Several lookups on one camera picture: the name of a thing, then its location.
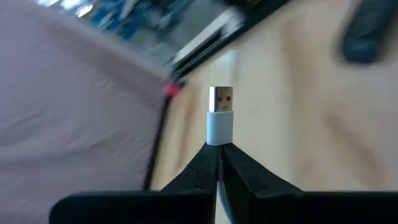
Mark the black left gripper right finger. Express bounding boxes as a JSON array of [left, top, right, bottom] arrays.
[[217, 142, 398, 224]]

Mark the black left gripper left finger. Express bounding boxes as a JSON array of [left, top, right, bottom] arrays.
[[49, 142, 220, 224]]

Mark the blue storage bin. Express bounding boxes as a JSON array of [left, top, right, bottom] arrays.
[[88, 1, 150, 43]]

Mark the long black power strip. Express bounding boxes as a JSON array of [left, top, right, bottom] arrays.
[[339, 0, 398, 65]]

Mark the thick white USB cable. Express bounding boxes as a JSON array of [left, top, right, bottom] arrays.
[[206, 85, 234, 224]]

